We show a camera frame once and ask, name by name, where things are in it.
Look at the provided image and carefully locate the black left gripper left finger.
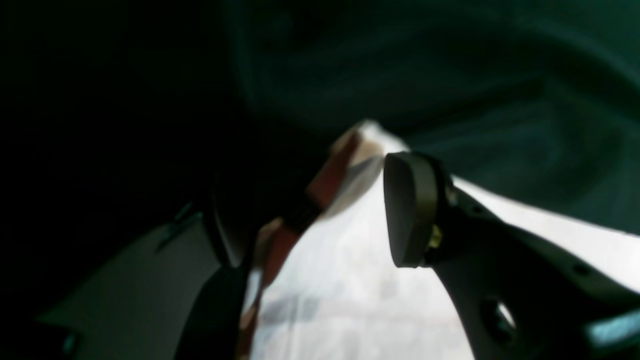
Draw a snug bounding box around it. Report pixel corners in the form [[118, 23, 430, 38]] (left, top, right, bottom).
[[38, 170, 255, 360]]

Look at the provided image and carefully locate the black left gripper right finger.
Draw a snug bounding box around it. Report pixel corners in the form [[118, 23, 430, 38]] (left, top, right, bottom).
[[383, 152, 640, 360]]

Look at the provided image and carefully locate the pale pink T-shirt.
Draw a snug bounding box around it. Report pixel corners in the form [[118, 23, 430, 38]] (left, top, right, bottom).
[[239, 120, 639, 360]]

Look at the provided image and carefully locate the black table cloth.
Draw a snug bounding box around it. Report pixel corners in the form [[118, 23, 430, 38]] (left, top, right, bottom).
[[0, 0, 640, 301]]

